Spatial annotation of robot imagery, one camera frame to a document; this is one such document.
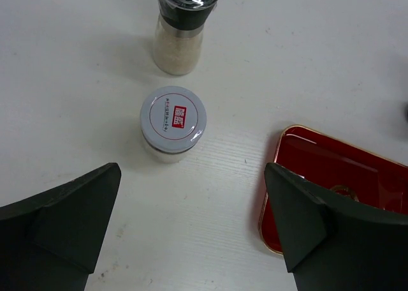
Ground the white-lid spice jar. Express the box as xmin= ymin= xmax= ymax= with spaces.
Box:
xmin=140 ymin=86 xmax=207 ymax=163

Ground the red rectangular tray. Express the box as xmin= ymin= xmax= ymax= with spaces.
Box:
xmin=258 ymin=124 xmax=408 ymax=255

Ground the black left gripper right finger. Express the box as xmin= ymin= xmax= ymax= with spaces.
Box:
xmin=264 ymin=163 xmax=407 ymax=290

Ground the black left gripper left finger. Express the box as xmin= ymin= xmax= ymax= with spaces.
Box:
xmin=1 ymin=163 xmax=121 ymax=290

